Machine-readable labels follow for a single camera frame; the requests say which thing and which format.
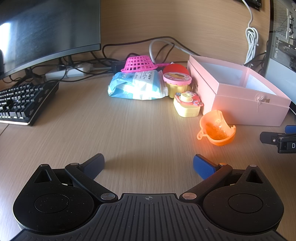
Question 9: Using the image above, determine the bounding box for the pink cardboard box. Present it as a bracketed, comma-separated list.
[186, 55, 292, 127]

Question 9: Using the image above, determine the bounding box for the black power adapter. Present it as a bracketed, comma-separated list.
[110, 61, 128, 73]

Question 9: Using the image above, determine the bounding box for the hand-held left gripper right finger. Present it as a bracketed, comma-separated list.
[179, 154, 267, 204]

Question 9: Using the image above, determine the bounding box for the black computer monitor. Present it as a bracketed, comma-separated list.
[0, 0, 102, 80]

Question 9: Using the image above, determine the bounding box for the orange toy cup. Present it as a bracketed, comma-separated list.
[196, 110, 237, 147]

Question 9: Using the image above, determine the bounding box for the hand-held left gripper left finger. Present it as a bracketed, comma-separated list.
[30, 153, 119, 204]

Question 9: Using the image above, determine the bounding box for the black cable by tower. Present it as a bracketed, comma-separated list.
[244, 51, 267, 73]

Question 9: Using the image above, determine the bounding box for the yellow toy camera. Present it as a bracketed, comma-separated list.
[173, 91, 204, 118]

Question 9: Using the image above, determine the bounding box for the black keyboard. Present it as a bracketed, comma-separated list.
[0, 81, 60, 127]

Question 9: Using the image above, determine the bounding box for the thick grey cable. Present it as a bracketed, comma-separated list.
[149, 39, 193, 63]

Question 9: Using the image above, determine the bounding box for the white bundled cable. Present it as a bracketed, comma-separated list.
[240, 0, 260, 66]

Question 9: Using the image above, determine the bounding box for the long black cable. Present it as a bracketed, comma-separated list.
[102, 36, 200, 68]

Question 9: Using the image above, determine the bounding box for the blue white wet wipes pack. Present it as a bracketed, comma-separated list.
[107, 70, 169, 101]

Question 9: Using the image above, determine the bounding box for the yellow toy cup pink lid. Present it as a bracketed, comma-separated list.
[163, 72, 192, 99]

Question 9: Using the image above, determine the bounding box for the pink toy basket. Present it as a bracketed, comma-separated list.
[120, 55, 171, 74]

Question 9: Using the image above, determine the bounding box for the black wall adapter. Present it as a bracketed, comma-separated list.
[245, 0, 263, 11]

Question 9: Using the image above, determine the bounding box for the white power strip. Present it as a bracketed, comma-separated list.
[45, 63, 94, 80]

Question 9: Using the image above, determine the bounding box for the red toy bowl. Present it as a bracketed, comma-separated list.
[162, 64, 191, 80]

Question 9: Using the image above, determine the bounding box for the wooden desktop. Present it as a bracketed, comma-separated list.
[0, 56, 296, 241]

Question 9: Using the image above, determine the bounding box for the computer tower case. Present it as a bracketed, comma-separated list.
[264, 0, 296, 105]

